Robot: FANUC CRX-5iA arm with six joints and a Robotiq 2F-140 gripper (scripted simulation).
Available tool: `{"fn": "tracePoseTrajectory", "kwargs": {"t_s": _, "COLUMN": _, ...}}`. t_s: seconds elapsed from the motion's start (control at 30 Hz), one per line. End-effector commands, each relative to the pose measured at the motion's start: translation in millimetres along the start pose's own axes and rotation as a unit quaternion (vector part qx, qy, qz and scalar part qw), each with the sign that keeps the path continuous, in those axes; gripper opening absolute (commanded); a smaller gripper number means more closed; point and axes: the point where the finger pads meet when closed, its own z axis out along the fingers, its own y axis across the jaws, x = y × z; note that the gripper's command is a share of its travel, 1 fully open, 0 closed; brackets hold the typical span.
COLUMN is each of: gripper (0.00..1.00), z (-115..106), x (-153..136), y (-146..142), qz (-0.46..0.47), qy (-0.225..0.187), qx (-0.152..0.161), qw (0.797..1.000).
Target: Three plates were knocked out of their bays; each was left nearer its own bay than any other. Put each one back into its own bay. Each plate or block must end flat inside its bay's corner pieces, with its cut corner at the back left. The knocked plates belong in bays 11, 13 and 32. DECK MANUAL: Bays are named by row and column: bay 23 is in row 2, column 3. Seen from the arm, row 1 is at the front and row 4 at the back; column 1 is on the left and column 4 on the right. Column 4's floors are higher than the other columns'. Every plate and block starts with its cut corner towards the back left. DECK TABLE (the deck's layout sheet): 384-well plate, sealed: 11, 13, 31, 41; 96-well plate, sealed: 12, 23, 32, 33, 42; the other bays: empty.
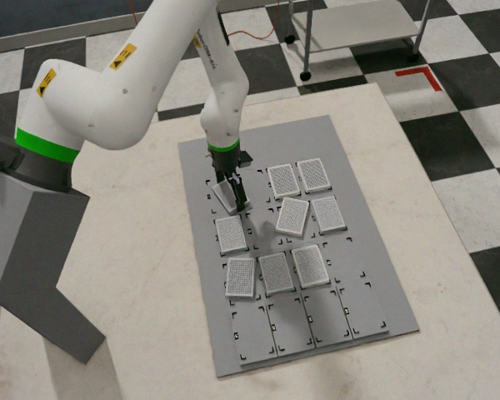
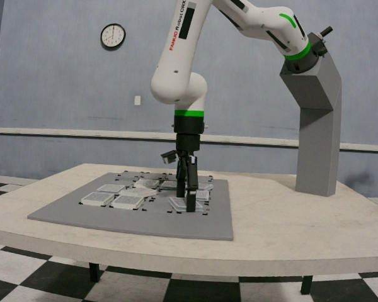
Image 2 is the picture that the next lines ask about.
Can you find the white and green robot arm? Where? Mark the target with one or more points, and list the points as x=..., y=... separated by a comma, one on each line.
x=174, y=83

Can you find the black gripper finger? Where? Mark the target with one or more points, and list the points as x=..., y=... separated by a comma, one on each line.
x=192, y=182
x=181, y=179

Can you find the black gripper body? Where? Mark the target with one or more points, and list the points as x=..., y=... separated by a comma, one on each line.
x=188, y=143

